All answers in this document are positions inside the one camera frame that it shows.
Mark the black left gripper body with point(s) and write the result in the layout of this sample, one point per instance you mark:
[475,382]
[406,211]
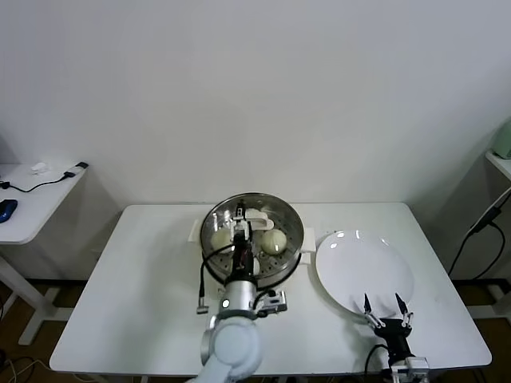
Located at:
[243,263]

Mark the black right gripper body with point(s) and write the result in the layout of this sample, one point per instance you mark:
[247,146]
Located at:
[395,335]

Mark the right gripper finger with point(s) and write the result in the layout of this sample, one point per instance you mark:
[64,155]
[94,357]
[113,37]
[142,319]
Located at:
[367,305]
[401,305]

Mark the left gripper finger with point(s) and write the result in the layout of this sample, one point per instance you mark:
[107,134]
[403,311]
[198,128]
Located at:
[245,231]
[240,210]

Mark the stainless steel steamer basket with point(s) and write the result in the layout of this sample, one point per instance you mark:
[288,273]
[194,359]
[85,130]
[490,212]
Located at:
[309,239]

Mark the large white plate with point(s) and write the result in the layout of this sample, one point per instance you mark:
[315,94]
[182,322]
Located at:
[355,267]

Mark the white electric cooking pot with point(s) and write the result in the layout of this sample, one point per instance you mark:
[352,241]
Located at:
[275,289]

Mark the pale green appliance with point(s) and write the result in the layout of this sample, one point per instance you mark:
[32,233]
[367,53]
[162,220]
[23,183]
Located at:
[504,139]

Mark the white side desk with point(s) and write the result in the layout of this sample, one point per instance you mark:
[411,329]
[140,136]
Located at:
[36,207]

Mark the crumpled white tissue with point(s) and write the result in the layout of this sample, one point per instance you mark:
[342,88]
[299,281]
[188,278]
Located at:
[40,167]

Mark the blue computer mouse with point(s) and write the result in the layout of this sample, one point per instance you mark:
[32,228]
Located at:
[8,209]

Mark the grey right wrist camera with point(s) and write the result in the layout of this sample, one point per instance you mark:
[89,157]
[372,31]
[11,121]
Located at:
[413,365]

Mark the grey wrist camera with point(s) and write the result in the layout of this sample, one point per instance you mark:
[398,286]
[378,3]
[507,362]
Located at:
[275,305]
[413,365]

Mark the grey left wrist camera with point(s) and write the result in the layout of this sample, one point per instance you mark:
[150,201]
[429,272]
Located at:
[275,305]

